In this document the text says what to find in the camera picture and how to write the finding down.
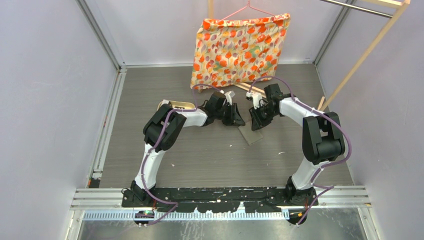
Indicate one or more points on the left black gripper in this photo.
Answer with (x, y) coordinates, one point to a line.
(235, 118)

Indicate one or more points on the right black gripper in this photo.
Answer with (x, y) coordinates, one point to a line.
(257, 123)

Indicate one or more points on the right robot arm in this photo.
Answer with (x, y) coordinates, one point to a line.
(322, 140)

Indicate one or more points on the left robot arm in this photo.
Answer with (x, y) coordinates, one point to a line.
(164, 127)

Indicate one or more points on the beige oval tray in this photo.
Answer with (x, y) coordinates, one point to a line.
(181, 105)

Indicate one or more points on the floral fabric bag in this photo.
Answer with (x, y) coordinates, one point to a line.
(229, 52)

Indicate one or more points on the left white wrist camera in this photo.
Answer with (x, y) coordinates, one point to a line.
(228, 96)

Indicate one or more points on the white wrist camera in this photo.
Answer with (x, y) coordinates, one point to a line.
(228, 96)
(255, 97)

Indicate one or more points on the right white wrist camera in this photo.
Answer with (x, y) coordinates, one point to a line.
(255, 97)

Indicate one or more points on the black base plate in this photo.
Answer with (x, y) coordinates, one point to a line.
(268, 199)

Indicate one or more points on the aluminium front rail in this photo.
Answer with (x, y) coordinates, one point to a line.
(104, 204)

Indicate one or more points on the wooden rack frame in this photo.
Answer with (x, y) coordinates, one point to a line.
(359, 26)

